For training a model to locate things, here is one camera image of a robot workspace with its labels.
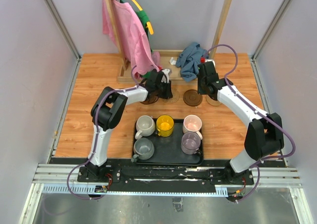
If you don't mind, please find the woven rattan coaster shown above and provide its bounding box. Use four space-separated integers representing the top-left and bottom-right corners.
206 95 221 107
163 89 180 104

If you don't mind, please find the plain brown wooden coaster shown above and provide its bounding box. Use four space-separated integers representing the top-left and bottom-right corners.
140 96 159 105

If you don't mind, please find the grooved dark wooden coaster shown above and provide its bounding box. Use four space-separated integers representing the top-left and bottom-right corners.
183 89 203 107

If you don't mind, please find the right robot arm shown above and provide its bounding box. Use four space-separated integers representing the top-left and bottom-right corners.
197 61 284 184

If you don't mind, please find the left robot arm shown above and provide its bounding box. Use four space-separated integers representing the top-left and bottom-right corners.
85 69 173 182

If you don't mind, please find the blue crumpled shirt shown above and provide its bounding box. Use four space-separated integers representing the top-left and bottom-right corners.
175 42 209 82

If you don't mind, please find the white clip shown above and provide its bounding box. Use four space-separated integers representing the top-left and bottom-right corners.
169 57 176 65

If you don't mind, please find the yellow mug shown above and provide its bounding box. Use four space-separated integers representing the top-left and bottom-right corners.
155 114 174 137

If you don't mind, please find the wooden clothes rack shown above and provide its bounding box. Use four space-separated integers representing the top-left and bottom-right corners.
101 0 236 86

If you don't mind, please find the white mug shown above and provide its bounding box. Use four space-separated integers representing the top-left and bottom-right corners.
135 115 156 140

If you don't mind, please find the pink mug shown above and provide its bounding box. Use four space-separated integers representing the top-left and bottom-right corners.
182 114 203 140

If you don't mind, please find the pink shirt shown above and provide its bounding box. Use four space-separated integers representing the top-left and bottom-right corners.
102 0 164 76

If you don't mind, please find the purple mug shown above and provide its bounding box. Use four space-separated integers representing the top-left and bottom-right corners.
181 132 201 155

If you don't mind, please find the black serving tray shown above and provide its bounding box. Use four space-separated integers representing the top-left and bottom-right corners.
133 119 204 166

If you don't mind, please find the grey mug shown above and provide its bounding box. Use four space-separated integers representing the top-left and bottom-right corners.
131 137 155 163

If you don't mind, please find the green garment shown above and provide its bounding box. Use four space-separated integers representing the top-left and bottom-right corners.
109 0 159 80

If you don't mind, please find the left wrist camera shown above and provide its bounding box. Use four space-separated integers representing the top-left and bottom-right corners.
158 68 172 84

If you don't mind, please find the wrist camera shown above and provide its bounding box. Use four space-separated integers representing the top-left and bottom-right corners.
158 68 172 84
200 57 209 63

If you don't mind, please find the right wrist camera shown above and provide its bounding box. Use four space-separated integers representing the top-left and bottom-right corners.
200 57 209 63

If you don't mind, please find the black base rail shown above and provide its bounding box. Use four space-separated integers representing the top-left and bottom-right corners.
49 158 260 199

